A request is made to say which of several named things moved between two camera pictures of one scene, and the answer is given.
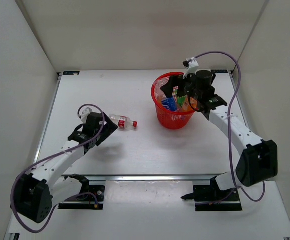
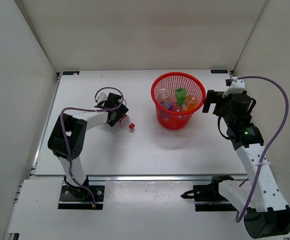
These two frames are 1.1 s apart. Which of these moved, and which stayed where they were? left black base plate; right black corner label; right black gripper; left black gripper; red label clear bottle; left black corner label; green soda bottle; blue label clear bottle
Moved: red label clear bottle; left black gripper; right black gripper; blue label clear bottle
Stayed: green soda bottle; left black corner label; left black base plate; right black corner label
